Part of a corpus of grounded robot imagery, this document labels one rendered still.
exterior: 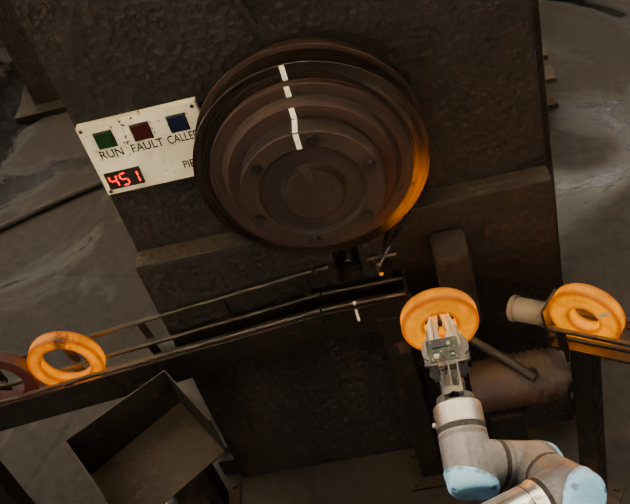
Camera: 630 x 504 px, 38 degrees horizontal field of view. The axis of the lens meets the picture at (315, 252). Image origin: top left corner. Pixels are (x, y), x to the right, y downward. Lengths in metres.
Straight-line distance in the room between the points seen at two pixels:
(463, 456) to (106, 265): 2.27
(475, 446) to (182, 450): 0.72
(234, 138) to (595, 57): 2.53
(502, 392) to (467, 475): 0.51
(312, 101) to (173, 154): 0.40
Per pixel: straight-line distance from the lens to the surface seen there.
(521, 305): 2.02
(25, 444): 3.18
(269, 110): 1.70
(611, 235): 3.18
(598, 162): 3.47
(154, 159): 1.98
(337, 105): 1.69
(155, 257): 2.13
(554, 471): 1.60
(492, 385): 2.11
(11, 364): 2.32
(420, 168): 1.83
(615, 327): 1.94
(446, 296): 1.77
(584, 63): 4.01
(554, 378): 2.12
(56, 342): 2.23
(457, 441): 1.65
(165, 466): 2.08
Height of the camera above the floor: 2.16
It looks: 41 degrees down
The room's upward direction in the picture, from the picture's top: 18 degrees counter-clockwise
